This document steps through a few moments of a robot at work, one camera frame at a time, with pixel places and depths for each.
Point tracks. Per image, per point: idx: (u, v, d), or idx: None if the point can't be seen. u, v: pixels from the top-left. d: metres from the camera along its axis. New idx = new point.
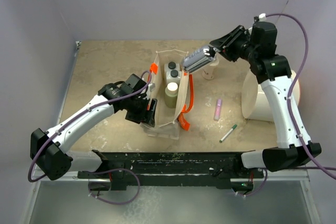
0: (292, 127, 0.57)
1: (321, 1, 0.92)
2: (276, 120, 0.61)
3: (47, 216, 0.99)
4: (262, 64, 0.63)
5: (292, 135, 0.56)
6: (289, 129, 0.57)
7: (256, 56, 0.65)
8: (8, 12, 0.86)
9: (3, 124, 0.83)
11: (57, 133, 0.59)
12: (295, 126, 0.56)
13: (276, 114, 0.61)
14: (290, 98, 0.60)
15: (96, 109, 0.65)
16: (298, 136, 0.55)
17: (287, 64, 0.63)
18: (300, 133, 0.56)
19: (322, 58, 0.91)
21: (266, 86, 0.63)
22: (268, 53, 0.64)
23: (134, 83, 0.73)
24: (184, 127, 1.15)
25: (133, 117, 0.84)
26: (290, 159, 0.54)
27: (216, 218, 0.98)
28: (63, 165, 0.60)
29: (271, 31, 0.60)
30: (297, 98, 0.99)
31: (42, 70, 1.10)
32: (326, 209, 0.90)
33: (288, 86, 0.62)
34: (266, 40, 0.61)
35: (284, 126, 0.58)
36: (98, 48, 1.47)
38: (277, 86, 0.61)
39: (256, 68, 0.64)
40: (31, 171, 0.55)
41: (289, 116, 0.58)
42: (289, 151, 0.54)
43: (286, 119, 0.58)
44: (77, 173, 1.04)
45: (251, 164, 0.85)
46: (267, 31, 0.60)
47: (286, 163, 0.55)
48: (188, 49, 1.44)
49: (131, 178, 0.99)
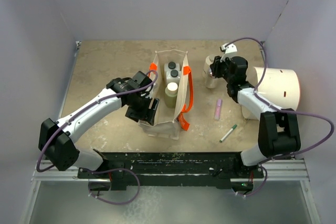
0: (263, 104, 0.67)
1: (321, 1, 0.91)
2: (254, 110, 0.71)
3: (48, 216, 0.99)
4: (233, 89, 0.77)
5: (265, 108, 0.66)
6: (262, 106, 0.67)
7: (231, 83, 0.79)
8: (8, 11, 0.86)
9: (3, 123, 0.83)
11: (67, 123, 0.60)
12: (264, 101, 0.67)
13: (250, 106, 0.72)
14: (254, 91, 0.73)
15: (105, 101, 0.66)
16: (270, 105, 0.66)
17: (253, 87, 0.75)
18: (269, 104, 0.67)
19: (322, 58, 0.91)
21: (237, 95, 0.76)
22: (241, 80, 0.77)
23: (140, 78, 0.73)
24: (184, 127, 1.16)
25: (134, 114, 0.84)
26: (270, 119, 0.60)
27: (216, 218, 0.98)
28: (71, 156, 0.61)
29: (242, 66, 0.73)
30: (297, 98, 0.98)
31: (41, 69, 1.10)
32: (326, 209, 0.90)
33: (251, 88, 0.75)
34: (239, 73, 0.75)
35: (258, 106, 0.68)
36: (98, 48, 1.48)
38: (244, 90, 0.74)
39: (230, 92, 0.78)
40: (40, 161, 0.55)
41: (259, 99, 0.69)
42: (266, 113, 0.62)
43: (256, 102, 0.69)
44: (77, 173, 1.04)
45: (250, 161, 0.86)
46: (239, 67, 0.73)
47: (272, 128, 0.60)
48: (188, 49, 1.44)
49: (132, 178, 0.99)
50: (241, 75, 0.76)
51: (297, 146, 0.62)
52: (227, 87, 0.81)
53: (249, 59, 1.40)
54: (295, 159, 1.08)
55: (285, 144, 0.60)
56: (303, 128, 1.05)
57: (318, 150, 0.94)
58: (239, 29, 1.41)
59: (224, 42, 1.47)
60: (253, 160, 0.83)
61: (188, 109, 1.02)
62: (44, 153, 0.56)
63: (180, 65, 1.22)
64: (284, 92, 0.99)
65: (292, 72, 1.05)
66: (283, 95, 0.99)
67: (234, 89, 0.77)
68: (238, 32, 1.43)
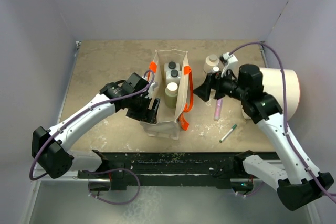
0: (298, 161, 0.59)
1: (321, 0, 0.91)
2: (281, 156, 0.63)
3: (48, 216, 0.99)
4: (254, 106, 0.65)
5: (301, 169, 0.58)
6: (297, 164, 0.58)
7: (248, 98, 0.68)
8: (8, 11, 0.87)
9: (3, 123, 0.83)
11: (59, 131, 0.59)
12: (302, 161, 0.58)
13: (278, 150, 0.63)
14: (288, 133, 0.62)
15: (98, 107, 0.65)
16: (307, 169, 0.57)
17: (276, 103, 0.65)
18: (307, 166, 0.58)
19: (322, 58, 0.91)
21: (261, 124, 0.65)
22: (257, 94, 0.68)
23: (135, 81, 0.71)
24: (183, 127, 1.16)
25: (134, 114, 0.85)
26: (308, 194, 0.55)
27: (215, 218, 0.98)
28: (64, 163, 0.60)
29: (257, 75, 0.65)
30: (297, 100, 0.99)
31: (41, 69, 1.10)
32: (325, 208, 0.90)
33: (281, 120, 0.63)
34: (255, 84, 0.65)
35: (292, 161, 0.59)
36: (98, 48, 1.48)
38: (272, 123, 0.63)
39: (249, 110, 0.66)
40: (32, 169, 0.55)
41: (294, 152, 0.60)
42: (305, 186, 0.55)
43: (291, 155, 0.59)
44: (77, 173, 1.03)
45: (252, 171, 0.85)
46: (254, 76, 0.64)
47: (305, 200, 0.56)
48: (188, 49, 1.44)
49: (131, 178, 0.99)
50: (258, 86, 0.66)
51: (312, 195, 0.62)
52: (242, 105, 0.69)
53: (250, 59, 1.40)
54: None
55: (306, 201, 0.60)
56: (303, 128, 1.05)
57: (318, 150, 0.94)
58: (239, 29, 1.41)
59: (224, 41, 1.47)
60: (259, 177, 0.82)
61: (188, 109, 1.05)
62: (37, 161, 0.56)
63: (180, 65, 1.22)
64: (284, 92, 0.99)
65: (292, 72, 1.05)
66: (284, 95, 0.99)
67: (255, 106, 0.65)
68: (238, 32, 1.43)
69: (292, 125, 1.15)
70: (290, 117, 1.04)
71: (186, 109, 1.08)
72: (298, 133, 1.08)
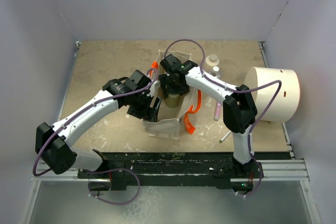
0: (218, 86, 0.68)
1: (321, 0, 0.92)
2: (210, 94, 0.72)
3: (48, 216, 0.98)
4: (178, 73, 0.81)
5: (222, 91, 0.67)
6: (218, 89, 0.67)
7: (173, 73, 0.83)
8: (8, 11, 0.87)
9: (3, 122, 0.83)
11: (62, 127, 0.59)
12: (219, 84, 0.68)
13: (206, 90, 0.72)
14: (205, 74, 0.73)
15: (101, 104, 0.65)
16: (226, 88, 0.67)
17: (190, 62, 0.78)
18: (224, 86, 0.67)
19: (322, 58, 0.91)
21: (187, 80, 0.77)
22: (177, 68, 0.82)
23: (138, 78, 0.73)
24: (189, 131, 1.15)
25: (135, 112, 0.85)
26: (233, 104, 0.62)
27: (215, 218, 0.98)
28: (67, 160, 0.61)
29: (168, 56, 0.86)
30: (297, 99, 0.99)
31: (41, 68, 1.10)
32: (326, 208, 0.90)
33: (198, 70, 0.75)
34: (170, 63, 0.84)
35: (213, 89, 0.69)
36: (98, 48, 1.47)
38: (192, 74, 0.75)
39: (176, 77, 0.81)
40: (36, 166, 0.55)
41: (212, 82, 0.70)
42: (227, 99, 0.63)
43: (212, 86, 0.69)
44: (77, 173, 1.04)
45: (238, 156, 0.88)
46: (165, 58, 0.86)
47: (237, 111, 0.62)
48: (188, 49, 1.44)
49: (131, 178, 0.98)
50: (174, 62, 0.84)
51: (255, 112, 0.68)
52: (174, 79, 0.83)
53: (250, 59, 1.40)
54: (295, 159, 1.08)
55: (247, 116, 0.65)
56: (303, 127, 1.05)
57: (318, 149, 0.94)
58: (239, 29, 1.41)
59: (224, 42, 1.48)
60: (242, 153, 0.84)
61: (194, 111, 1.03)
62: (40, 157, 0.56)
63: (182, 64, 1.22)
64: (284, 92, 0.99)
65: (292, 72, 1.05)
66: (284, 95, 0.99)
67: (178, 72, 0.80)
68: (238, 32, 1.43)
69: (292, 125, 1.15)
70: (289, 117, 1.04)
71: (192, 111, 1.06)
72: (299, 133, 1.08)
